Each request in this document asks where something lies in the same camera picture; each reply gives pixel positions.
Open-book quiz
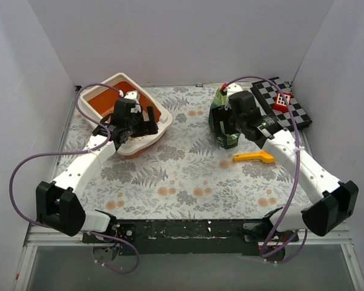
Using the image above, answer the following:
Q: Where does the green cat litter bag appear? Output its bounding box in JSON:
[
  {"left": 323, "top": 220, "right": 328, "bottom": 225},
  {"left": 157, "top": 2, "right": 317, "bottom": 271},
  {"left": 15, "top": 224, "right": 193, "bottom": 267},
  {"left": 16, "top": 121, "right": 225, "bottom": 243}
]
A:
[{"left": 209, "top": 88, "right": 240, "bottom": 149}]

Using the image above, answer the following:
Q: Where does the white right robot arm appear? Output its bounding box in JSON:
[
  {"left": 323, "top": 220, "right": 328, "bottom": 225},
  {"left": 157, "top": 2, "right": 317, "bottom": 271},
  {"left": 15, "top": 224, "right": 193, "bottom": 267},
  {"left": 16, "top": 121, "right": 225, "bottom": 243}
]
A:
[{"left": 211, "top": 85, "right": 359, "bottom": 241}]

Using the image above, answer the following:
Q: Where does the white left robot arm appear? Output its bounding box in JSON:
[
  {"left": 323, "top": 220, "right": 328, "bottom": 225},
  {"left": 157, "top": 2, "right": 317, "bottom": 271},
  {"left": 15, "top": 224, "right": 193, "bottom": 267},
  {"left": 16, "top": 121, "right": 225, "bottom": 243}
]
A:
[{"left": 36, "top": 98, "right": 158, "bottom": 243}]

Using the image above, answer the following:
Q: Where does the white and orange litter box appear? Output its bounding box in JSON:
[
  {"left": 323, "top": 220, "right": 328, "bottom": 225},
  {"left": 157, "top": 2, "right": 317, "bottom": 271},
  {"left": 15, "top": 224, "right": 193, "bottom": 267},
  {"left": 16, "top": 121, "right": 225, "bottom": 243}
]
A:
[{"left": 78, "top": 73, "right": 173, "bottom": 158}]

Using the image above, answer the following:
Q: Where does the yellow plastic litter scoop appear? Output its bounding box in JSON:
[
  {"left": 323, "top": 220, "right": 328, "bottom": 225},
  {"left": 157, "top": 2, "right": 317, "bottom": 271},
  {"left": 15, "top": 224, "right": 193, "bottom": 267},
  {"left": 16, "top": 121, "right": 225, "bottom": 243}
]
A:
[{"left": 233, "top": 150, "right": 275, "bottom": 164}]

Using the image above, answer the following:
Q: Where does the black and grey checkerboard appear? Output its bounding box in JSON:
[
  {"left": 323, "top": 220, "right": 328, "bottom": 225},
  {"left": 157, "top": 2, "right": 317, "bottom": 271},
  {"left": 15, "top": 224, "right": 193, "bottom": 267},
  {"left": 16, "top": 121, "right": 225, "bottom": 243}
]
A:
[{"left": 251, "top": 81, "right": 312, "bottom": 131}]

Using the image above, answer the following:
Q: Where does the red grid block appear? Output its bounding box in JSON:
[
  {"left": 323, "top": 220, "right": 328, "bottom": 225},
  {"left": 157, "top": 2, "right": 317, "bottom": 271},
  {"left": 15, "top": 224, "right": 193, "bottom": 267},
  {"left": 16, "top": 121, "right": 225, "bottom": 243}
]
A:
[{"left": 273, "top": 92, "right": 293, "bottom": 113}]

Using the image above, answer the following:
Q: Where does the floral patterned table mat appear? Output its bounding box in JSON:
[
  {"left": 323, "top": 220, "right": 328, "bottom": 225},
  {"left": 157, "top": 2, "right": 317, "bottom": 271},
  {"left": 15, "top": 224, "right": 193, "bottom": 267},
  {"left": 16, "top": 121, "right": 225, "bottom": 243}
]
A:
[{"left": 50, "top": 84, "right": 326, "bottom": 219}]

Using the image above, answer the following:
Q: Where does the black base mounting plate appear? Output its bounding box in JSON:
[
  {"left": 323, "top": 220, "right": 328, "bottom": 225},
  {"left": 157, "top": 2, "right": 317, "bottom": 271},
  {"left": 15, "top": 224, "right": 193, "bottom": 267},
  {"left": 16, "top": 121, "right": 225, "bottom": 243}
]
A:
[{"left": 81, "top": 218, "right": 300, "bottom": 255}]

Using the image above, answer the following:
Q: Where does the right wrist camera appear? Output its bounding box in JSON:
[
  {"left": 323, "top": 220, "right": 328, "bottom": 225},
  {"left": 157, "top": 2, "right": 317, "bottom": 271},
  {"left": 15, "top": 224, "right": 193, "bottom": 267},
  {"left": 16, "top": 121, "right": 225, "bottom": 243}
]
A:
[{"left": 221, "top": 83, "right": 243, "bottom": 97}]

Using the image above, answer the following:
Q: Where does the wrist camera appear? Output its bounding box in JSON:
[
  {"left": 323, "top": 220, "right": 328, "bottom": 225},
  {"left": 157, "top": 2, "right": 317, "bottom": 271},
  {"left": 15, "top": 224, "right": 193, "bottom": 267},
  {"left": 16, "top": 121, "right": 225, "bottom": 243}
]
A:
[
  {"left": 221, "top": 83, "right": 243, "bottom": 97},
  {"left": 124, "top": 90, "right": 140, "bottom": 104}
]

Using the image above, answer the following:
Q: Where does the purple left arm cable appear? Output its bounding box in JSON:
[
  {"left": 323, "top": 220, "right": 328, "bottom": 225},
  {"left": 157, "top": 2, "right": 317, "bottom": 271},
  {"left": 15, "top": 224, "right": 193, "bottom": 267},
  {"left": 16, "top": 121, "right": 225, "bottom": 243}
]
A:
[{"left": 9, "top": 83, "right": 140, "bottom": 274}]

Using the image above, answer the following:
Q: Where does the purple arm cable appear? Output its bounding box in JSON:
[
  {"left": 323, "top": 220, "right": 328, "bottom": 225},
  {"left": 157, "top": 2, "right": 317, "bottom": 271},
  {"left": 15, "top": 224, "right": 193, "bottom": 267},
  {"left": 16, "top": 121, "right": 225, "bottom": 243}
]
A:
[
  {"left": 221, "top": 75, "right": 309, "bottom": 264},
  {"left": 9, "top": 83, "right": 140, "bottom": 274}
]

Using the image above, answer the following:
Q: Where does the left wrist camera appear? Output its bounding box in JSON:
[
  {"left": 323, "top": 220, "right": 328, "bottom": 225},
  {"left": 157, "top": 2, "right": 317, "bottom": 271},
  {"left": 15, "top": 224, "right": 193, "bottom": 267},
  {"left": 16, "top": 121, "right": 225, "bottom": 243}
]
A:
[{"left": 124, "top": 90, "right": 140, "bottom": 104}]

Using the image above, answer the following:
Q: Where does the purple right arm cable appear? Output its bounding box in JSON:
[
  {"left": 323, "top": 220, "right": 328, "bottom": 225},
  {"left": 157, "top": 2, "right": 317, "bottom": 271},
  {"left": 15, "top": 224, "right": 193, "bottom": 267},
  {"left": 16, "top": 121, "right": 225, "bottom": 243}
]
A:
[{"left": 221, "top": 75, "right": 309, "bottom": 264}]

